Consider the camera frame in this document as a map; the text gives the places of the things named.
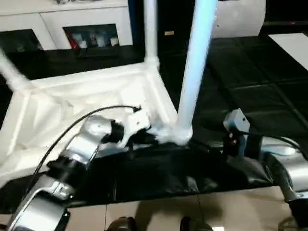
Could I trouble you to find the white plastic table leg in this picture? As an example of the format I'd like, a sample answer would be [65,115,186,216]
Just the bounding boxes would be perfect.
[170,0,218,146]
[0,48,32,93]
[143,0,161,69]

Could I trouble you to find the white plastic table top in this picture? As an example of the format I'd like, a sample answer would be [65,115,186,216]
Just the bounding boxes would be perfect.
[0,62,194,189]

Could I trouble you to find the dark grey robot foot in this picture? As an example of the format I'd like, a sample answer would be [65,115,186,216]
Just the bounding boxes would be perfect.
[180,217,214,231]
[106,217,138,231]

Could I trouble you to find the white flat board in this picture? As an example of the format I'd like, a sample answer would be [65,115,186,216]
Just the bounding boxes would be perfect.
[268,33,308,58]

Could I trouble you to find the black box with yellow label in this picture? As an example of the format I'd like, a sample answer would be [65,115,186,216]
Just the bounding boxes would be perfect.
[159,0,194,47]

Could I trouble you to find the white plastic bag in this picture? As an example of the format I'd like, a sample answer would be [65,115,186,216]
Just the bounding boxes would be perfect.
[211,0,267,39]

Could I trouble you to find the white cabinet with glass doors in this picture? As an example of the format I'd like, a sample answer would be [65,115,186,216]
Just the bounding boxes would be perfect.
[0,0,133,51]

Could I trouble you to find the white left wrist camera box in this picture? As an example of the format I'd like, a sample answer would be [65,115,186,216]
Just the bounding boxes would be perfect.
[115,111,151,148]

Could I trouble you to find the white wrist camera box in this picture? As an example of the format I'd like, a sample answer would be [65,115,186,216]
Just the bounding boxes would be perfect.
[115,111,151,148]
[223,109,251,134]

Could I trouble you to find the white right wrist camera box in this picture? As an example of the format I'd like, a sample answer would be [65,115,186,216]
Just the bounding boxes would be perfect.
[223,109,251,134]

